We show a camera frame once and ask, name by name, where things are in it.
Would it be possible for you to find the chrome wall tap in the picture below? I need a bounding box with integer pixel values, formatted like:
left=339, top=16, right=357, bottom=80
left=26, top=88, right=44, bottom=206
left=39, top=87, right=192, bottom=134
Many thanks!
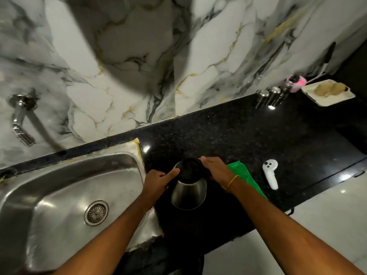
left=8, top=94, right=39, bottom=147

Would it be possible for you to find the short steel canister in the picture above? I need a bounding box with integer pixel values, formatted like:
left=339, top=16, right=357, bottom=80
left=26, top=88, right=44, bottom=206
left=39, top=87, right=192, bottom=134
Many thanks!
left=255, top=89, right=270, bottom=110

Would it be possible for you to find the steel kettle with black handle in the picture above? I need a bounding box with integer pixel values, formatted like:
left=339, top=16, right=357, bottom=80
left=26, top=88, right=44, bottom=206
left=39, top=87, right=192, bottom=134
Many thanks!
left=171, top=157, right=211, bottom=211

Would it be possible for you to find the pink round container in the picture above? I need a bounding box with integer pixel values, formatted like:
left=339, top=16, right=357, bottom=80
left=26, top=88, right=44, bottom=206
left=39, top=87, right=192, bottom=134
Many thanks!
left=285, top=74, right=308, bottom=92

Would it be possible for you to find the person's left hand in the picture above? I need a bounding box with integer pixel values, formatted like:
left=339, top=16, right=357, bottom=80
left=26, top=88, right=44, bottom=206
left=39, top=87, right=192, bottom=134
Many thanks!
left=141, top=167, right=181, bottom=212

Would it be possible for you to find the person's left forearm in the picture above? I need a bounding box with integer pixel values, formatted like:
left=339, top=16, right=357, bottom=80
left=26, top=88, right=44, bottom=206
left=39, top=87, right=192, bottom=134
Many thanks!
left=52, top=196, right=157, bottom=275

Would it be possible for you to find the medium steel canister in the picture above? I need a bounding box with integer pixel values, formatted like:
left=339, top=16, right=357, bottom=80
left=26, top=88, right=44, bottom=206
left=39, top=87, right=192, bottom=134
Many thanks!
left=266, top=86, right=282, bottom=108

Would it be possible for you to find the stainless steel sink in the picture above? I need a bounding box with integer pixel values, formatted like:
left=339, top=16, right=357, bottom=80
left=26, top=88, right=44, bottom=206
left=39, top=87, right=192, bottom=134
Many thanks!
left=0, top=137, right=164, bottom=275

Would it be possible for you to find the green cloth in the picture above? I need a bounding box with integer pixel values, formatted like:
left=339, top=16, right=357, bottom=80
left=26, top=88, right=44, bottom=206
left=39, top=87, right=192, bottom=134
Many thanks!
left=226, top=160, right=268, bottom=200

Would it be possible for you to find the round sink drain strainer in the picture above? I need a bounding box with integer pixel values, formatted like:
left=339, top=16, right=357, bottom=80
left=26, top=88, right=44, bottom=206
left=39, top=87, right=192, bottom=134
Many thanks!
left=83, top=200, right=110, bottom=226

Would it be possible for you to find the cream rectangular tray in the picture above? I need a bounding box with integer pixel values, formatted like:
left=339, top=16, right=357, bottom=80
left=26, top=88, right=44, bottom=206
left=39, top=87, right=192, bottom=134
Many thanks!
left=300, top=79, right=356, bottom=107

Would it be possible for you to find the brown cup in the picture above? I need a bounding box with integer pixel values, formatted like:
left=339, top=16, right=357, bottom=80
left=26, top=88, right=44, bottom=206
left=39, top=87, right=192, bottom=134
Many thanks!
left=330, top=82, right=348, bottom=97
left=314, top=83, right=333, bottom=98

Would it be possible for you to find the person's right forearm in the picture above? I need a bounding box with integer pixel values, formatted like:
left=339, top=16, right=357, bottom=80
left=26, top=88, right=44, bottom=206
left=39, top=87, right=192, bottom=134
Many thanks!
left=229, top=176, right=365, bottom=275

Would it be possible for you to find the black-handled knife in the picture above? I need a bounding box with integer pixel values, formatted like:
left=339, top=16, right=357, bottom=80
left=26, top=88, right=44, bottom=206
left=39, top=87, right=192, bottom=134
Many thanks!
left=306, top=41, right=337, bottom=84

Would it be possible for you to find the white handheld controller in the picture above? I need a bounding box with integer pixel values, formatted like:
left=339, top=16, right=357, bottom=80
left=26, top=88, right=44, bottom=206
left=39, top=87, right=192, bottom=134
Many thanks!
left=261, top=159, right=279, bottom=191

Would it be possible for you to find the yellow wrist band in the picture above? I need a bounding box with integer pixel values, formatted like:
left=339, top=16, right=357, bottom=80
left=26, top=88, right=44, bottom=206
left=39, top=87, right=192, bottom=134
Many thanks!
left=227, top=174, right=240, bottom=190

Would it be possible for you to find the person's right hand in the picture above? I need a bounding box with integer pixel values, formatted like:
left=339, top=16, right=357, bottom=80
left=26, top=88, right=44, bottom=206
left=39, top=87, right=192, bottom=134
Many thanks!
left=199, top=156, right=239, bottom=193

